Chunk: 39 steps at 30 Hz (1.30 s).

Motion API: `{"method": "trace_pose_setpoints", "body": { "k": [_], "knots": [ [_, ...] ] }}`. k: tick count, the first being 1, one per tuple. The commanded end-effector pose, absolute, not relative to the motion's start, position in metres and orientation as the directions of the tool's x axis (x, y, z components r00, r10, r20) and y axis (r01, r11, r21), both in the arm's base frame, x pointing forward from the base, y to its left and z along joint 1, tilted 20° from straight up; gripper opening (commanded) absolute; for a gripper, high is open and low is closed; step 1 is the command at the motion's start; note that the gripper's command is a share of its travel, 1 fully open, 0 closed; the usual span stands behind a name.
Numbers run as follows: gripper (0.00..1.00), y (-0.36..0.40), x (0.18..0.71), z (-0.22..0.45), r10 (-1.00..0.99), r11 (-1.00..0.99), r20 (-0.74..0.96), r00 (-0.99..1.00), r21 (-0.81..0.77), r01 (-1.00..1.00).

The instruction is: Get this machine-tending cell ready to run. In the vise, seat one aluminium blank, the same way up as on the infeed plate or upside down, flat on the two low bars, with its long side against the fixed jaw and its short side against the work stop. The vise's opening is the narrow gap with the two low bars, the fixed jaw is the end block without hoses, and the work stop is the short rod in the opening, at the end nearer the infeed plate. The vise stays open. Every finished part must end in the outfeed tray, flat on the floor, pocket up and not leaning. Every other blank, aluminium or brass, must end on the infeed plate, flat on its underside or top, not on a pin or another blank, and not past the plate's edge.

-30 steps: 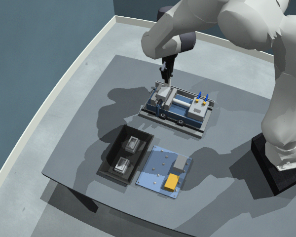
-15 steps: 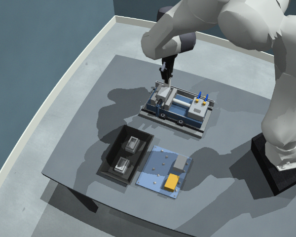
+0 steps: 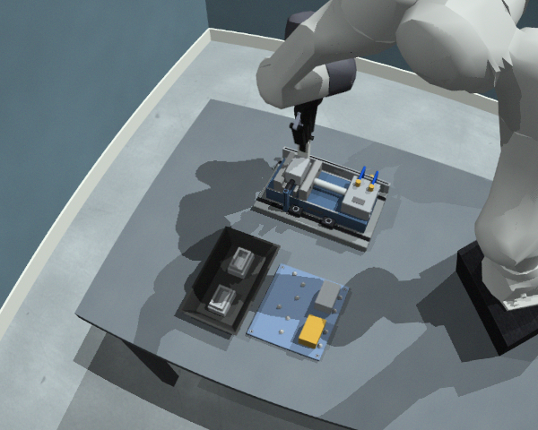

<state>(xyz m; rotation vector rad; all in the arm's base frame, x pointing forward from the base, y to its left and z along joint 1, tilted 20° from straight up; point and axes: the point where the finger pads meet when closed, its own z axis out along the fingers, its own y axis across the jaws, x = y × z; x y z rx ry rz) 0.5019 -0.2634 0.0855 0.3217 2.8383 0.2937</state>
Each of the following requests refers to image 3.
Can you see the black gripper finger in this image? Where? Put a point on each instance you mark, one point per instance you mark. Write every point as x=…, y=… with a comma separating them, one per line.
x=311, y=126
x=300, y=132

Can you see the yellow rectangular block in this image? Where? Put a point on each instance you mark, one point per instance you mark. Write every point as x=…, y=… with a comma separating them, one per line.
x=312, y=331

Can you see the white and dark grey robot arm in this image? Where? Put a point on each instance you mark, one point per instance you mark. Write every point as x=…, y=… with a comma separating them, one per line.
x=457, y=45

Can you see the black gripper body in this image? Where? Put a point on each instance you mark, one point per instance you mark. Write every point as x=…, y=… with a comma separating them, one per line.
x=303, y=108

